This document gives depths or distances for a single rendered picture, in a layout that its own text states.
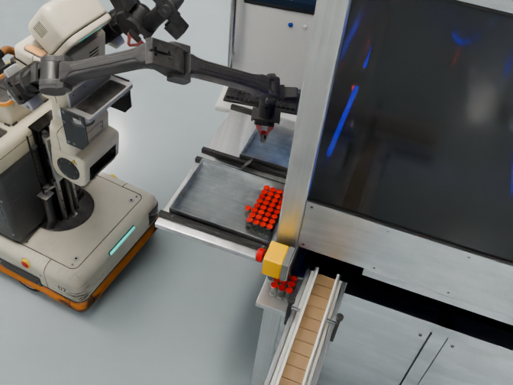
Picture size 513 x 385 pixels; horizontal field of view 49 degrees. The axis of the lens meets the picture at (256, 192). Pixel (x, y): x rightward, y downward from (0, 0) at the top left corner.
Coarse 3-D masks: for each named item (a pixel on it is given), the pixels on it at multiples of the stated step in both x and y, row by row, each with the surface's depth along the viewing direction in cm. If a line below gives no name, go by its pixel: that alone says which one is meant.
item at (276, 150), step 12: (288, 120) 215; (252, 132) 208; (276, 132) 215; (288, 132) 215; (252, 144) 209; (264, 144) 209; (276, 144) 210; (288, 144) 210; (240, 156) 200; (252, 156) 204; (264, 156) 205; (276, 156) 205; (288, 156) 206; (276, 168) 198
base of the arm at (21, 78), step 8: (32, 64) 176; (24, 72) 170; (8, 80) 169; (16, 80) 170; (24, 80) 168; (8, 88) 169; (16, 88) 171; (24, 88) 170; (32, 88) 169; (16, 96) 171; (24, 96) 173; (32, 96) 174
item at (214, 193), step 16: (208, 160) 196; (192, 176) 191; (208, 176) 195; (224, 176) 195; (240, 176) 195; (256, 176) 192; (192, 192) 189; (208, 192) 189; (224, 192) 190; (240, 192) 191; (256, 192) 191; (176, 208) 183; (192, 208) 184; (208, 208) 185; (224, 208) 185; (240, 208) 186; (208, 224) 177; (224, 224) 180; (240, 224) 181; (256, 240) 174
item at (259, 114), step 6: (258, 108) 200; (264, 108) 193; (270, 108) 193; (252, 114) 197; (258, 114) 197; (264, 114) 194; (270, 114) 195; (276, 114) 198; (252, 120) 196; (258, 120) 196; (264, 120) 196; (270, 120) 196; (276, 120) 196
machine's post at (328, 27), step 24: (336, 0) 107; (312, 24) 112; (336, 24) 110; (312, 48) 115; (336, 48) 114; (312, 72) 119; (312, 96) 123; (312, 120) 128; (312, 144) 132; (288, 168) 141; (312, 168) 138; (288, 192) 146; (288, 216) 152; (288, 240) 159; (264, 312) 188; (264, 336) 198; (264, 360) 210
